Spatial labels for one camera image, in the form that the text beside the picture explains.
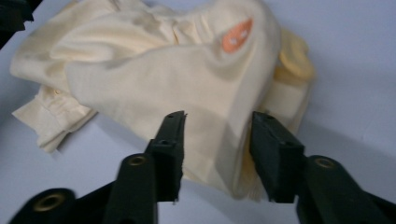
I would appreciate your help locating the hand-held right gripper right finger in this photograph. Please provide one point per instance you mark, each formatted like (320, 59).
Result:
(277, 161)

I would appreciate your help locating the cream yellow sweatshirt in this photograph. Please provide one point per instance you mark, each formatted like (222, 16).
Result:
(149, 84)

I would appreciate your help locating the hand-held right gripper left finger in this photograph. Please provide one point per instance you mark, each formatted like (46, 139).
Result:
(168, 161)

